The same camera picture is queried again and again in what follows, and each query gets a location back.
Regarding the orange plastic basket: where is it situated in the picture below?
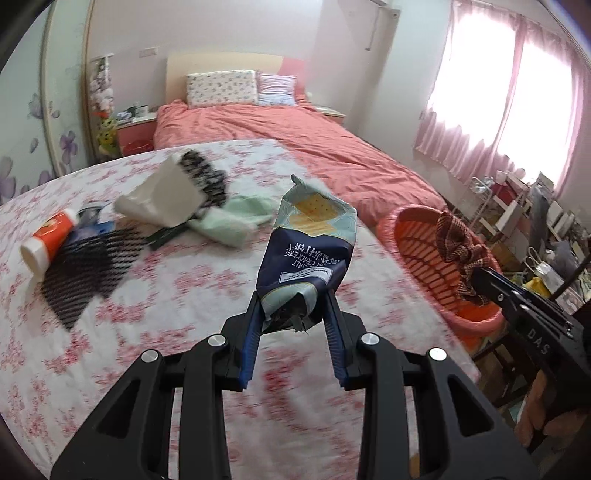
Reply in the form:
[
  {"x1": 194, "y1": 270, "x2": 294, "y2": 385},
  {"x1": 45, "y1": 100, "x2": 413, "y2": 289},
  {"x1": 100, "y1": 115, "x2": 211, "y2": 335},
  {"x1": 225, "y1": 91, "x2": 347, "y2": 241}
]
[{"x1": 376, "y1": 205, "x2": 506, "y2": 354}]

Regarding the white orange tube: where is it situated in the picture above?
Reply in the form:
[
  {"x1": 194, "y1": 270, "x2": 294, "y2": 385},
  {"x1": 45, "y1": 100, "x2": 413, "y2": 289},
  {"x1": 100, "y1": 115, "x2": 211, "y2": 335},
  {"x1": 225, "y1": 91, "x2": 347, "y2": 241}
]
[{"x1": 19, "y1": 207, "x2": 80, "y2": 277}]

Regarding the black white dotted cloth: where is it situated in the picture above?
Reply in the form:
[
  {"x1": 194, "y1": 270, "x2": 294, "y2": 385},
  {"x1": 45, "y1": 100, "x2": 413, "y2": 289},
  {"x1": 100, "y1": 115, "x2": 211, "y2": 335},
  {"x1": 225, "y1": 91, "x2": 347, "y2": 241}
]
[{"x1": 178, "y1": 150, "x2": 229, "y2": 215}]

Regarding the cluttered shelf of boxes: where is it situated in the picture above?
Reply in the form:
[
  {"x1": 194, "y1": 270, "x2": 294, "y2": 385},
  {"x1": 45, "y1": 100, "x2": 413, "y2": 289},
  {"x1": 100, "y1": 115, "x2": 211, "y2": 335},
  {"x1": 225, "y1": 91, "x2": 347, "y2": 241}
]
[{"x1": 480, "y1": 168, "x2": 591, "y2": 305}]

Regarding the blue plastic wrapper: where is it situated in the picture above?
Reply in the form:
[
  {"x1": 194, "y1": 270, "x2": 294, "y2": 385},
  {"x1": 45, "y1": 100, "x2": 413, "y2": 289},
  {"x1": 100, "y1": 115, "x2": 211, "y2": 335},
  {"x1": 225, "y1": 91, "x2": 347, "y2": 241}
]
[{"x1": 74, "y1": 203, "x2": 116, "y2": 236}]

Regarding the white wall pipe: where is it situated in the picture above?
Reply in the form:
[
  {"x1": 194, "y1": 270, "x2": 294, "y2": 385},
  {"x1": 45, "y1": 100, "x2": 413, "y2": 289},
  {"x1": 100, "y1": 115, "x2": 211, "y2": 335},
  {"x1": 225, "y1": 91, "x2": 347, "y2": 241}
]
[{"x1": 367, "y1": 4, "x2": 398, "y2": 51}]

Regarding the red plaid cloth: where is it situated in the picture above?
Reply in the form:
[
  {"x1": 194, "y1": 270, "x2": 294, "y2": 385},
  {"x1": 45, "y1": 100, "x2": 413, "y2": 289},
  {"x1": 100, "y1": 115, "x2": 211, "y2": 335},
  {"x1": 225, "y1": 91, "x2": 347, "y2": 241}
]
[{"x1": 436, "y1": 211, "x2": 492, "y2": 308}]

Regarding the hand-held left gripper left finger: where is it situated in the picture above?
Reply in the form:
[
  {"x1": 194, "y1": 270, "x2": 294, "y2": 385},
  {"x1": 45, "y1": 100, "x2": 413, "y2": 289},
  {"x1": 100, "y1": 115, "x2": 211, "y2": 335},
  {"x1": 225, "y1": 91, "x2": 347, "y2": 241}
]
[{"x1": 51, "y1": 292, "x2": 273, "y2": 480}]

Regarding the dark green packet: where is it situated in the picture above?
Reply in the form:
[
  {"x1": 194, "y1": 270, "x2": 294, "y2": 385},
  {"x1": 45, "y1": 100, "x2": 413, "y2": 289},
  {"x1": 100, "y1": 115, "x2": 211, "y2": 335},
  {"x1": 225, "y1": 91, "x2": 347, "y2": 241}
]
[{"x1": 145, "y1": 222, "x2": 190, "y2": 252}]

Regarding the orange plastic bag liner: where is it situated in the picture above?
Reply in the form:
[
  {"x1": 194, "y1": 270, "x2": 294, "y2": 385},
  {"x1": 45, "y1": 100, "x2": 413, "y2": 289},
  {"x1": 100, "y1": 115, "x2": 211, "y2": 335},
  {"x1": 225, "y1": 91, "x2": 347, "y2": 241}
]
[{"x1": 455, "y1": 305, "x2": 506, "y2": 356}]

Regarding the bed with pink cover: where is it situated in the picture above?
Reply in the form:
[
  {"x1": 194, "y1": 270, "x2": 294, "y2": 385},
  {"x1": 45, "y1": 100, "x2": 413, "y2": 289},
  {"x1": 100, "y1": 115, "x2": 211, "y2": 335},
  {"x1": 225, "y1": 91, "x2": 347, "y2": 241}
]
[{"x1": 152, "y1": 95, "x2": 460, "y2": 229}]

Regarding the red floral tablecloth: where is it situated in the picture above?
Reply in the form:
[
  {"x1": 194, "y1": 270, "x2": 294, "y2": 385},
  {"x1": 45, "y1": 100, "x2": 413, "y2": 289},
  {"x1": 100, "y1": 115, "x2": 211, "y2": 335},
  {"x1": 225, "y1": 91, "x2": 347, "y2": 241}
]
[{"x1": 0, "y1": 138, "x2": 481, "y2": 480}]

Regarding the blue cracker packet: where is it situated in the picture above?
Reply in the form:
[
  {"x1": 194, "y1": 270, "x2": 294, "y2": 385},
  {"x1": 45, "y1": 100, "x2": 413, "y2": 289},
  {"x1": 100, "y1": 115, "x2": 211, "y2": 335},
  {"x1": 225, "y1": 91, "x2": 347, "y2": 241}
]
[{"x1": 256, "y1": 174, "x2": 358, "y2": 333}]

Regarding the plush toy display tube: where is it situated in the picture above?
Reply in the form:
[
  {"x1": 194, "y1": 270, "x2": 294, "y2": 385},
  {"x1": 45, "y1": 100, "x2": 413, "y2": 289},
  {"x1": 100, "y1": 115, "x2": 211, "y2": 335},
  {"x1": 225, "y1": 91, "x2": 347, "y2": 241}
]
[{"x1": 90, "y1": 55, "x2": 116, "y2": 160}]

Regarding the pink nightstand with mug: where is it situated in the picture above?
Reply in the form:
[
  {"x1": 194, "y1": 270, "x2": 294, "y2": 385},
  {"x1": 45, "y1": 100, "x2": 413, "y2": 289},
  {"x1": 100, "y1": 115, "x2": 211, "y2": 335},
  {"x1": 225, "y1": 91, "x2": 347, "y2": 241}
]
[{"x1": 115, "y1": 113, "x2": 160, "y2": 158}]

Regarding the pink curtain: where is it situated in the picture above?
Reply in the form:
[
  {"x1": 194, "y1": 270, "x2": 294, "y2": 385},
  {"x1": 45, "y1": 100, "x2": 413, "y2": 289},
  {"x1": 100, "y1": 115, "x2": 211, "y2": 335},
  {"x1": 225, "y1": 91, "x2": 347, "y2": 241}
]
[{"x1": 413, "y1": 0, "x2": 591, "y2": 195}]

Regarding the white wire rack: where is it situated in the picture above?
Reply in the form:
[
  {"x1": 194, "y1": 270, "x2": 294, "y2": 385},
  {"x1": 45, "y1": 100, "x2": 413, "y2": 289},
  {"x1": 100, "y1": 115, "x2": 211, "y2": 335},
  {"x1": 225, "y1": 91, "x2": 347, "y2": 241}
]
[{"x1": 462, "y1": 175, "x2": 499, "y2": 222}]

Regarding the person's right hand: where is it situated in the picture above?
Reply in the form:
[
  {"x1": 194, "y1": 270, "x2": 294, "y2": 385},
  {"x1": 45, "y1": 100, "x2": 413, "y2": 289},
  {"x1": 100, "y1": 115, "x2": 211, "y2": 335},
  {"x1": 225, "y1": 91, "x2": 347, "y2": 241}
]
[{"x1": 515, "y1": 371, "x2": 579, "y2": 452}]

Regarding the light green cloth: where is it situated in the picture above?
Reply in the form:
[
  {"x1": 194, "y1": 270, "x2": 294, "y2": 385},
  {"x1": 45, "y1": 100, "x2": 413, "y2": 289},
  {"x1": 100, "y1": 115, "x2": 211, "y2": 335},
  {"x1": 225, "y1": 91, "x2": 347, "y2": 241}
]
[{"x1": 187, "y1": 194, "x2": 278, "y2": 250}]

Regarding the flower print wardrobe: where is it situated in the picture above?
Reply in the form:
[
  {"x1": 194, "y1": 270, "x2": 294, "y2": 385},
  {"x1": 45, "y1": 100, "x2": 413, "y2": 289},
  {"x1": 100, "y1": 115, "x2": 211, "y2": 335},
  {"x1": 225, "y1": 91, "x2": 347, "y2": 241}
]
[{"x1": 0, "y1": 0, "x2": 93, "y2": 204}]

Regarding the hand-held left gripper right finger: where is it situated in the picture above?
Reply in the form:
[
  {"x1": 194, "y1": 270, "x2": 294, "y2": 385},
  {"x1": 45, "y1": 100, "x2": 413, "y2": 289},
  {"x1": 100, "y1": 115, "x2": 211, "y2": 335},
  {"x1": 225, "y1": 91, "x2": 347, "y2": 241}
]
[{"x1": 323, "y1": 288, "x2": 539, "y2": 480}]

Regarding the striped pink pillow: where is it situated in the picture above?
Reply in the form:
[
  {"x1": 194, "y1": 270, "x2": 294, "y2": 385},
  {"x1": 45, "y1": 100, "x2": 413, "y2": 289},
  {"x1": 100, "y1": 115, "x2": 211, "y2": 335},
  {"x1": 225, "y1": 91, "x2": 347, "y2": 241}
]
[{"x1": 256, "y1": 73, "x2": 298, "y2": 106}]

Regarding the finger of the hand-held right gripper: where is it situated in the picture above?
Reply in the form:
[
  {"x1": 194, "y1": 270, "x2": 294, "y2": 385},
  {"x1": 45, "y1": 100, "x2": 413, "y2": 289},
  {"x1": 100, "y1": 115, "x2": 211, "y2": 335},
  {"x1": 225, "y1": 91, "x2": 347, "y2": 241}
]
[{"x1": 462, "y1": 268, "x2": 528, "y2": 312}]

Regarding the floral print pillow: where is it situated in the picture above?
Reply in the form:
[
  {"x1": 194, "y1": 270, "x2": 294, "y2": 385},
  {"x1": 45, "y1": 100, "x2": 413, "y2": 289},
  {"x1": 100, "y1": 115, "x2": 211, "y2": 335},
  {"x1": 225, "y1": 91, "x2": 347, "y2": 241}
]
[{"x1": 185, "y1": 70, "x2": 259, "y2": 109}]

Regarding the white gift bag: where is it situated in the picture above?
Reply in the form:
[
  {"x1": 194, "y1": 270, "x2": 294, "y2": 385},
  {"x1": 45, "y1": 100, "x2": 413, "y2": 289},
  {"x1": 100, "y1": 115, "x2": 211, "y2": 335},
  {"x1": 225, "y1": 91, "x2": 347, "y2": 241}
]
[{"x1": 530, "y1": 247, "x2": 565, "y2": 296}]

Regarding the white paper bag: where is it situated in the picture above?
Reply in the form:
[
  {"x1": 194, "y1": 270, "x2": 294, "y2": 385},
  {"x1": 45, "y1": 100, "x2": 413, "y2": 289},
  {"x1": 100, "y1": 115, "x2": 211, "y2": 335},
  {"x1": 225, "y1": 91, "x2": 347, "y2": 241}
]
[{"x1": 113, "y1": 154, "x2": 204, "y2": 229}]

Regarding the green plush toy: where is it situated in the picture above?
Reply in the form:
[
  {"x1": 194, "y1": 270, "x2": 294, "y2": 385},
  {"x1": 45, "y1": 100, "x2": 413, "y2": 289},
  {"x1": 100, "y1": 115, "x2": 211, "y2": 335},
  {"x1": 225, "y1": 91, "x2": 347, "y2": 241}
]
[{"x1": 96, "y1": 115, "x2": 118, "y2": 158}]

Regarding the black mesh cloth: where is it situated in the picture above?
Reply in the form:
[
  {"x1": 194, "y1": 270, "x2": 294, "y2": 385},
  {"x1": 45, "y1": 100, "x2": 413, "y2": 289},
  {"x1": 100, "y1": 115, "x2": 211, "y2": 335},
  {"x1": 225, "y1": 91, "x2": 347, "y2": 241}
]
[{"x1": 41, "y1": 226, "x2": 148, "y2": 330}]

